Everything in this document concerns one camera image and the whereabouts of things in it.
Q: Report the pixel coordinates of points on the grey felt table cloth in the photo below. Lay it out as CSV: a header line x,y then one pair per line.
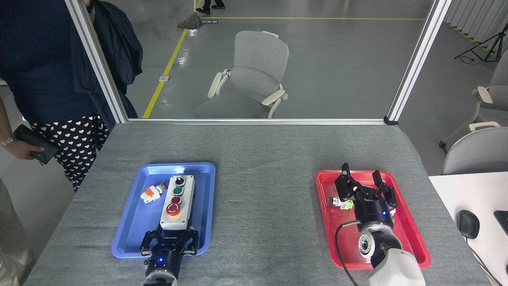
x,y
262,159

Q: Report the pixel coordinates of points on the black floor label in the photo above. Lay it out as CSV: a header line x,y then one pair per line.
x,y
212,22

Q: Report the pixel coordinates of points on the grey chair white frame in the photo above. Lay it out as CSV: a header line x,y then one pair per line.
x,y
480,153

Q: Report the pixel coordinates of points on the silver aluminium rail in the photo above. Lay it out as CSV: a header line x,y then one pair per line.
x,y
254,121

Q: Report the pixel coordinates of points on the red push button orange block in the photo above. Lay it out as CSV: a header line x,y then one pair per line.
x,y
152,194

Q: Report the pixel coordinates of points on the grey floor mop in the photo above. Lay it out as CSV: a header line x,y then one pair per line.
x,y
191,22

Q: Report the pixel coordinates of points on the person's forearm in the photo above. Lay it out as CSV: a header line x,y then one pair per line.
x,y
4,119

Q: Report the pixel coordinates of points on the person with mop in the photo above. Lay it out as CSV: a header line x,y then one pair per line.
x,y
206,7

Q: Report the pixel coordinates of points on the black wallet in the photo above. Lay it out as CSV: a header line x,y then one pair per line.
x,y
39,147

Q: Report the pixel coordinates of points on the black computer mouse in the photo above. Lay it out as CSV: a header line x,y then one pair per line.
x,y
468,224

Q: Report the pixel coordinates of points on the silver floor plate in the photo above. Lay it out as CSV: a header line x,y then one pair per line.
x,y
164,78

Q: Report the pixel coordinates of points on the red plastic tray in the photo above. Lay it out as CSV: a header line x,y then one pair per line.
x,y
412,238

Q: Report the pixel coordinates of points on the black tripod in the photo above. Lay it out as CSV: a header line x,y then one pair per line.
x,y
492,45

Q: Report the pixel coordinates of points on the black push button green block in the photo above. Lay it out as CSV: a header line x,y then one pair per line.
x,y
345,205

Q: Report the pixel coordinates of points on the grey three-button control box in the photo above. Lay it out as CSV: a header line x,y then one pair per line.
x,y
178,210

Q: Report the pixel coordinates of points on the white desk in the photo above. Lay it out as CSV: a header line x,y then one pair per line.
x,y
468,194

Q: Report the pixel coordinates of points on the person's hand with bracelet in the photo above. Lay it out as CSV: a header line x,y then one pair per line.
x,y
24,150

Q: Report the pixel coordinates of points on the white pleated curtain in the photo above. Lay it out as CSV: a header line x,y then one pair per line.
x,y
476,16

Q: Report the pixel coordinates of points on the black keyboard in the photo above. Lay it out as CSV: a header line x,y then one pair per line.
x,y
502,220

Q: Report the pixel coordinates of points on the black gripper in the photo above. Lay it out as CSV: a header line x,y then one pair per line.
x,y
164,262
373,212

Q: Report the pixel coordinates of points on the silver aluminium post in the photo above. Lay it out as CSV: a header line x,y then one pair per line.
x,y
418,59
97,63

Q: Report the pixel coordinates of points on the grey office chair white armrests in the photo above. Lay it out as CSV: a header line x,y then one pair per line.
x,y
258,71
496,99

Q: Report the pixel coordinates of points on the blue plastic tray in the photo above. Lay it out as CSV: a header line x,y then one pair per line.
x,y
131,222

